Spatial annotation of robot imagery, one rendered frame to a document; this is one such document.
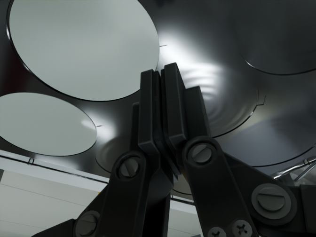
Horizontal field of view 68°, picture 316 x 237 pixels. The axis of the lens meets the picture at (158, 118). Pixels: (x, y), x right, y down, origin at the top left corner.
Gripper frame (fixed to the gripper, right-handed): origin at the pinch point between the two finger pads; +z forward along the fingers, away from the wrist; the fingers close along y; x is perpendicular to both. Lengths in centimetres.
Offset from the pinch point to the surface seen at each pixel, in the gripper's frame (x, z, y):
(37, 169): -23.6, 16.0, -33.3
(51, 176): -27.2, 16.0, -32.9
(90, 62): -0.9, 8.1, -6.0
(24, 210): -219, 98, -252
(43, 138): -7.5, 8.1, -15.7
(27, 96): -2.0, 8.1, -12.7
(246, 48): -3.7, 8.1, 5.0
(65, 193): -193, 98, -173
